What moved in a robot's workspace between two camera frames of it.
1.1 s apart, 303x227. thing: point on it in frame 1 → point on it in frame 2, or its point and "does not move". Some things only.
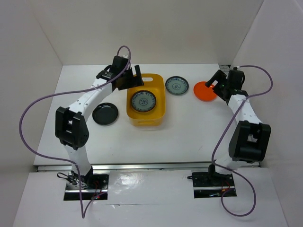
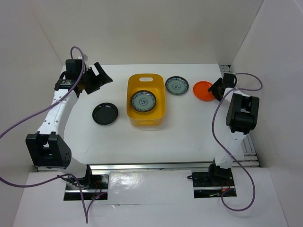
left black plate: x=105 y=113 does not move
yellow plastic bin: x=155 y=83 does not move
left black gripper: x=135 y=81 → x=99 y=80
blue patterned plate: x=143 y=100 does not move
